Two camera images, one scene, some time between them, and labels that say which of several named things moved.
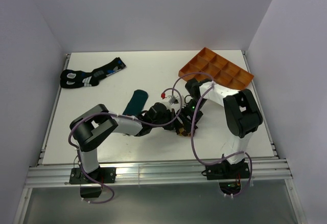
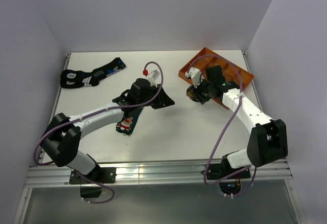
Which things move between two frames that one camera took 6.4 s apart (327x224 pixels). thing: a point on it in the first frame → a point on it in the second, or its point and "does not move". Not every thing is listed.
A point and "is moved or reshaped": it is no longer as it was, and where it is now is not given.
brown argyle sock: (181, 131) is moved or reshaped
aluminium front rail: (264, 169) does not move
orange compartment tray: (224, 72) does not move
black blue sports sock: (74, 79) does not move
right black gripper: (183, 115) → (196, 91)
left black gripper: (171, 125) → (163, 99)
